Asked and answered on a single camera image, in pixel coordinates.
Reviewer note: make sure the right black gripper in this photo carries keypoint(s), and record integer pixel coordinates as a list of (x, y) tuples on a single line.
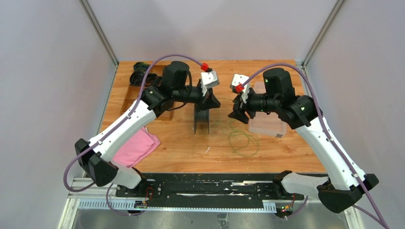
[(239, 107)]

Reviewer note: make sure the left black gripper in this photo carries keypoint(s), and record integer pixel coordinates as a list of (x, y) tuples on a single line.
[(207, 102)]

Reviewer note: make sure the black cable spool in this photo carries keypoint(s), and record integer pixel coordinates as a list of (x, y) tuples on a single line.
[(201, 117)]

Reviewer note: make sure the clear plastic box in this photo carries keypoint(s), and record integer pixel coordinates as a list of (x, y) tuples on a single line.
[(262, 123)]

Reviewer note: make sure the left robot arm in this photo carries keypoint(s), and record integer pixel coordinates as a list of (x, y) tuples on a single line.
[(95, 156)]

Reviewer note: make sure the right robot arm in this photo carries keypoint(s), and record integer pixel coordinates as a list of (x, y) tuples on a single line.
[(345, 183)]

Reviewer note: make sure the wooden compartment tray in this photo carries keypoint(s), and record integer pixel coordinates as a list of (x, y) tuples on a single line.
[(135, 81)]

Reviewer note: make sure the pink cloth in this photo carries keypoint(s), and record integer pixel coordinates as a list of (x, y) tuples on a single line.
[(139, 146)]

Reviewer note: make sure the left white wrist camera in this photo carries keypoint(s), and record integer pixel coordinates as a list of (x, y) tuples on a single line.
[(209, 78)]

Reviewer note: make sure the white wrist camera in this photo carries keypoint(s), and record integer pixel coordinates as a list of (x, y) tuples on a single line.
[(236, 86), (209, 78)]

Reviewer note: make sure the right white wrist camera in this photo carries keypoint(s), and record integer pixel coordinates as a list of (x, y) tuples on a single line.
[(236, 86)]

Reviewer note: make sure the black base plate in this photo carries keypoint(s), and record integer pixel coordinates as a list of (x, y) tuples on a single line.
[(208, 190)]

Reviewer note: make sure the slotted aluminium cable duct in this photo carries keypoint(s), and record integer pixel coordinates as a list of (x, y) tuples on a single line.
[(123, 204)]

